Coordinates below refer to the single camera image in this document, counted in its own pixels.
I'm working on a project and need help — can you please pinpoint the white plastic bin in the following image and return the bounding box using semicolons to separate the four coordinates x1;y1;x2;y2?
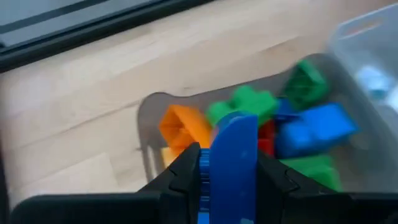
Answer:
328;2;398;125

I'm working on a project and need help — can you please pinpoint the green toy brick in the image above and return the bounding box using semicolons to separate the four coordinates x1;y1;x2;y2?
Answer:
281;59;330;110
205;85;278;127
279;154;343;192

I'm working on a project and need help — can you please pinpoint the grey plastic bin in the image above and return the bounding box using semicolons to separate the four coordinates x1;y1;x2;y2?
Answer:
136;52;398;194

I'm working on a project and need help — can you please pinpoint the blue rectangular toy brick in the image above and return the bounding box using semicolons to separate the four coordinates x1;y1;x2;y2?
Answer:
275;98;301;121

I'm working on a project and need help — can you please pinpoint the red toy brick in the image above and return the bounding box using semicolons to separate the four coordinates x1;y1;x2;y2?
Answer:
257;119;277;158

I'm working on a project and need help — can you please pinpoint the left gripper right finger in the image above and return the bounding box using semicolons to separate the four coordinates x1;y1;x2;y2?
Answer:
256;151;335;224

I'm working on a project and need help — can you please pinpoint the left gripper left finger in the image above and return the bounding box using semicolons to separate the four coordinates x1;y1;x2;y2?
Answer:
138;142;202;224

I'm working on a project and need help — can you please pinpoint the small blue rounded toy brick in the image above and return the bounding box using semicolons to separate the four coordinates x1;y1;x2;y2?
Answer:
197;111;259;224

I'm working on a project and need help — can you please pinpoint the orange sloped toy brick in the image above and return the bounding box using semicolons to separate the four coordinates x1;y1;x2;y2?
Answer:
158;104;214;150

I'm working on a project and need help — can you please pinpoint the black aluminium station frame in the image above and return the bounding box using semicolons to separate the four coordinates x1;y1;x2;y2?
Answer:
0;0;215;74

